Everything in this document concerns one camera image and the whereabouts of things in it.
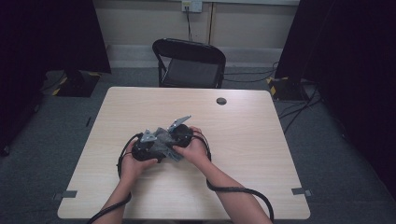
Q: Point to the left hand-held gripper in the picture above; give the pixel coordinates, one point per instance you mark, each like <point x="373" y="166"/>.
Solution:
<point x="141" y="152"/>

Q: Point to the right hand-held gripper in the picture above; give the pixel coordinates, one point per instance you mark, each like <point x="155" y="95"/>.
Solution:
<point x="182" y="135"/>

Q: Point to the grey knitted cloth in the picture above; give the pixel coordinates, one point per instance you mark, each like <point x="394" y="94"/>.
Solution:
<point x="162" y="144"/>

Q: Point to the person's left hand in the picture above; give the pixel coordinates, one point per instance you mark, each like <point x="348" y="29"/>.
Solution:
<point x="130" y="169"/>

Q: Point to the person's right hand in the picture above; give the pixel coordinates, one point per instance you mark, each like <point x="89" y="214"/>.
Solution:
<point x="196" y="152"/>

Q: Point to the small black floor object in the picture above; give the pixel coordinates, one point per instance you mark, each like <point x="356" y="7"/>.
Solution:
<point x="88" y="121"/>

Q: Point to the grey tape strip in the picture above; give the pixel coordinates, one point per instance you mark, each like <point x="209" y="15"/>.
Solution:
<point x="301" y="191"/>
<point x="67" y="194"/>

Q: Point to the black folding chair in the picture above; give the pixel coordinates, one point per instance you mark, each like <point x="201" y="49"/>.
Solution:
<point x="190" y="49"/>

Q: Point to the black stand base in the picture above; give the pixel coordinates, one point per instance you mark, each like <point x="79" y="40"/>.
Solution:
<point x="286" y="90"/>
<point x="77" y="87"/>

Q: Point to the black curtain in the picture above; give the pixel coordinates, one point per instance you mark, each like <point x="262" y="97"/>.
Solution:
<point x="358" y="62"/>
<point x="46" y="37"/>

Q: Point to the vertical wall pipe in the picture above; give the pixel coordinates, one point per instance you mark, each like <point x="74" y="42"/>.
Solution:
<point x="211" y="25"/>

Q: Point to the white wall socket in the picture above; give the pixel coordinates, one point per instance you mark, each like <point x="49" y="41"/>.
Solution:
<point x="192" y="5"/>

